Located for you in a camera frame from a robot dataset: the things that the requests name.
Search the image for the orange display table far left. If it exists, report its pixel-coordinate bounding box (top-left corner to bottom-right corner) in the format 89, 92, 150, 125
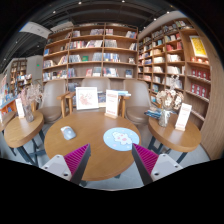
0, 96, 18, 133

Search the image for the round wooden table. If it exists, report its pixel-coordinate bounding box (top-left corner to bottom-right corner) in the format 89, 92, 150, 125
44, 112, 141, 181
4, 111, 45, 166
148, 114, 201, 163

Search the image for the round wooden left table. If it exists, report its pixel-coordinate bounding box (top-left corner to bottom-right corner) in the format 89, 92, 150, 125
4, 111, 45, 166

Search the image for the stack of books right table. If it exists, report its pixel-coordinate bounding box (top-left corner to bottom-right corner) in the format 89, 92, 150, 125
144, 109, 161, 119

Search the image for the vase with dried pink flowers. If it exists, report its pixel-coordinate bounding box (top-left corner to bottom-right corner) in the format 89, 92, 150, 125
18, 84, 42, 122

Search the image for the round wooden right table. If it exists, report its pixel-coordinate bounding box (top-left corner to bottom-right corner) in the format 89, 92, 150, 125
148, 114, 201, 163

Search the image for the white sign on wooden stand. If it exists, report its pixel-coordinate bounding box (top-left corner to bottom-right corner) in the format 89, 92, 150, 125
105, 90, 118, 118

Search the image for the beige chair left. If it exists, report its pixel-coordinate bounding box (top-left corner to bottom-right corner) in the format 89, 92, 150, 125
38, 80, 68, 123

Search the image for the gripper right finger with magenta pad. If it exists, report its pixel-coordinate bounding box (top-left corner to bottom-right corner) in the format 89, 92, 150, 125
132, 144, 182, 185

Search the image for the wooden bookshelf right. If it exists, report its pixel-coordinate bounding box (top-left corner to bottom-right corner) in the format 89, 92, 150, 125
138, 16, 224, 159

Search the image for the white sign on right table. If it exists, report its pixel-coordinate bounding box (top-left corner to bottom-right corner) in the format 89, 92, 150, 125
175, 103, 192, 131

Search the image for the glass vase with dried flowers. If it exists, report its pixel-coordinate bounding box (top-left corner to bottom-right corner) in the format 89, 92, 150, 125
156, 89, 184, 127

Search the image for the yellow framed poster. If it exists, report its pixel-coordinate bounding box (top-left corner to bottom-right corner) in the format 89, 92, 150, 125
190, 35, 207, 58

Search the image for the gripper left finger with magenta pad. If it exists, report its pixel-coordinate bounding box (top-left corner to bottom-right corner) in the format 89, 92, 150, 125
42, 144, 91, 185

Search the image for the white framed picture card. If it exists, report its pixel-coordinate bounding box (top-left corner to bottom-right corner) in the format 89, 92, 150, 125
76, 87, 98, 110

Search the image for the white sign on left table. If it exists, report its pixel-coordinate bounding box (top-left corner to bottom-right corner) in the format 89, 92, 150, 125
15, 98, 25, 118

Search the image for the distant wooden bookshelf left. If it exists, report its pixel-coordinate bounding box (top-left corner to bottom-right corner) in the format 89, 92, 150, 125
10, 59, 32, 95

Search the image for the white sign on table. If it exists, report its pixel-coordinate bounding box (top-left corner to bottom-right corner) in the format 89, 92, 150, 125
15, 98, 25, 118
175, 103, 192, 131

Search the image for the beige chair middle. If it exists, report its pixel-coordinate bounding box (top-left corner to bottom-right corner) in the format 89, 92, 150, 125
81, 77, 111, 92

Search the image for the round blue mouse pad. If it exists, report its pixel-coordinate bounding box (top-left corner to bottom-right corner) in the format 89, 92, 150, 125
103, 127, 140, 152

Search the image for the round wooden centre table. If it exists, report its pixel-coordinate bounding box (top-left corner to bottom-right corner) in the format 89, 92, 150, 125
44, 112, 141, 181

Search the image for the beige chair right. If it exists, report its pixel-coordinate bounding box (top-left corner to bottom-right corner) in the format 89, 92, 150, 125
123, 79, 151, 125

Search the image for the wooden bookshelf centre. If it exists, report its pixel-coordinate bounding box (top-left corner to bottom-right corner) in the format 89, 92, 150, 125
42, 22, 138, 88

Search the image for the beige chair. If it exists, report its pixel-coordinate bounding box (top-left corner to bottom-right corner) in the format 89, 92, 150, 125
123, 79, 151, 125
38, 80, 68, 123
81, 77, 111, 92

